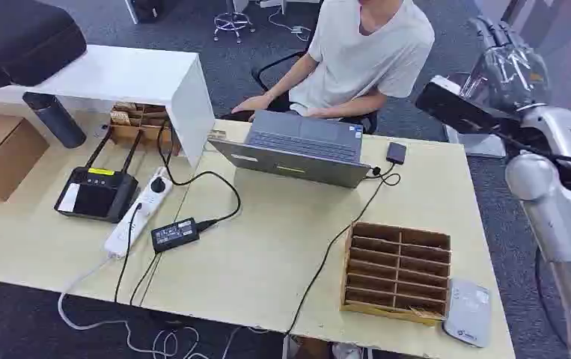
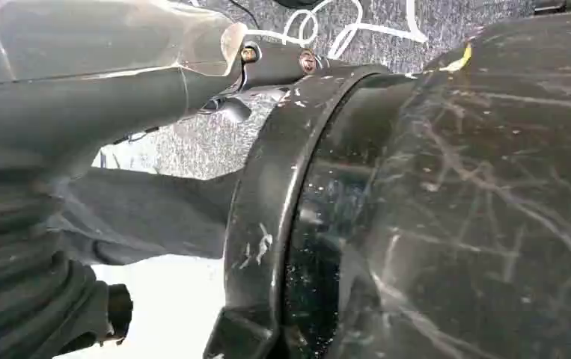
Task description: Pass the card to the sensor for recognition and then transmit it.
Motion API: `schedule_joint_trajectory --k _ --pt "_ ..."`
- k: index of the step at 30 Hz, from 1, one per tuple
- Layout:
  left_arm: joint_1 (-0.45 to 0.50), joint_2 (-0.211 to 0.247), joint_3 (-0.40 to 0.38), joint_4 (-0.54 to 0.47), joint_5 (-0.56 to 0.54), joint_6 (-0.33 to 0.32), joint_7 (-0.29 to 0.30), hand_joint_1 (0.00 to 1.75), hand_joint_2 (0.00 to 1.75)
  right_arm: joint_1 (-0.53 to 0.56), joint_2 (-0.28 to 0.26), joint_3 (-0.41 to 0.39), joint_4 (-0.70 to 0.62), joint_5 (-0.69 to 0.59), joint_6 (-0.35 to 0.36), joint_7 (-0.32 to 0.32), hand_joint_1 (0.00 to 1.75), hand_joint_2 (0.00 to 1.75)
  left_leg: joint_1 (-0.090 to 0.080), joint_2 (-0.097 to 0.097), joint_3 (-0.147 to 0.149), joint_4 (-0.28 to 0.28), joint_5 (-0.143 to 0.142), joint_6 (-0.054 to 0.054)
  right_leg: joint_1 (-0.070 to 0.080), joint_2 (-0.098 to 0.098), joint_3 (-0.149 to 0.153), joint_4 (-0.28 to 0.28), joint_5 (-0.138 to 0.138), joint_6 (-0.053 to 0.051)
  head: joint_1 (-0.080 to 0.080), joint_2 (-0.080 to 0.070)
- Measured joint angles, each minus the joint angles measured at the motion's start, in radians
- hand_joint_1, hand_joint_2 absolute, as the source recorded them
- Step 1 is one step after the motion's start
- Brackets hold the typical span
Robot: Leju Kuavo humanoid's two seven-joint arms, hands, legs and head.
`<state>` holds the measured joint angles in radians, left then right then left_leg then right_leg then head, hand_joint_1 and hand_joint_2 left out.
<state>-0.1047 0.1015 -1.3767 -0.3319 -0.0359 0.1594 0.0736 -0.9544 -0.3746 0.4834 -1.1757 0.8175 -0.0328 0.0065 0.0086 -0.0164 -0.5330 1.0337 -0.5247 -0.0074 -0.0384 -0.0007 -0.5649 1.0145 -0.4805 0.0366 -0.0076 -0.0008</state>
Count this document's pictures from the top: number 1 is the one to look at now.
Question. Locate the black remote controller with antennas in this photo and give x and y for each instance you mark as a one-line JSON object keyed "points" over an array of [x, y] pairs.
{"points": [[94, 195]]}

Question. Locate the grey laptop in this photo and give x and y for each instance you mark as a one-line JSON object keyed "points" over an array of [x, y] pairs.
{"points": [[295, 166]]}

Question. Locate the wooden slotted card box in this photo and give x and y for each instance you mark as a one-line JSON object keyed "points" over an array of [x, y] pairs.
{"points": [[396, 277]]}

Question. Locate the round black plug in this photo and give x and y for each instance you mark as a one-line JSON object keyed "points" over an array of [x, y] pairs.
{"points": [[158, 185]]}

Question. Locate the chrome stool base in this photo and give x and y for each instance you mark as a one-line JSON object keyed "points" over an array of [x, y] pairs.
{"points": [[233, 22]]}

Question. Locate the person's right hand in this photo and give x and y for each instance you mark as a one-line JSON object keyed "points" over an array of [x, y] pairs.
{"points": [[253, 104]]}

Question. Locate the black office chair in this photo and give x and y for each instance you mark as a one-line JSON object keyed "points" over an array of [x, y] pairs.
{"points": [[364, 122]]}

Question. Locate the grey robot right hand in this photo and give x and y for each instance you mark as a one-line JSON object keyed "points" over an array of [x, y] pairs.
{"points": [[513, 74]]}

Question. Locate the white desk shelf riser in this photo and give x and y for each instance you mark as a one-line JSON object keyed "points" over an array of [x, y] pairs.
{"points": [[116, 74]]}

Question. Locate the black laptop power adapter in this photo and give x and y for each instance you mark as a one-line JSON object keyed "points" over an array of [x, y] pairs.
{"points": [[175, 235]]}

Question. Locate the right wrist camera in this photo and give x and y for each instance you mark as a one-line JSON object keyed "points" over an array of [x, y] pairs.
{"points": [[453, 109]]}

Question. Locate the pale grey card reader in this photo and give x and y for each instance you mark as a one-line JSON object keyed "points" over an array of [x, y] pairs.
{"points": [[468, 312]]}

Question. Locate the person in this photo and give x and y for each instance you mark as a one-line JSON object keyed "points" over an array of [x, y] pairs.
{"points": [[364, 54]]}

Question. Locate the dark cabinet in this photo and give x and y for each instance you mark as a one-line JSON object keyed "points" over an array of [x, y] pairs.
{"points": [[146, 9]]}

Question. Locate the black fabric carry case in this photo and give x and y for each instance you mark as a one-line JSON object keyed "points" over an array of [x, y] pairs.
{"points": [[22, 44]]}

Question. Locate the small wooden card box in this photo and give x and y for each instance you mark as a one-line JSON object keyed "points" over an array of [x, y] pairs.
{"points": [[131, 131]]}

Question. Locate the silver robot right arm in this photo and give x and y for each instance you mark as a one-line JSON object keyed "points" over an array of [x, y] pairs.
{"points": [[562, 223]]}

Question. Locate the white power strip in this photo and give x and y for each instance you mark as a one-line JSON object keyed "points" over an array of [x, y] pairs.
{"points": [[139, 218]]}

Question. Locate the dark grey drink tumbler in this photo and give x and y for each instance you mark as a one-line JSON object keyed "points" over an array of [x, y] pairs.
{"points": [[57, 121]]}

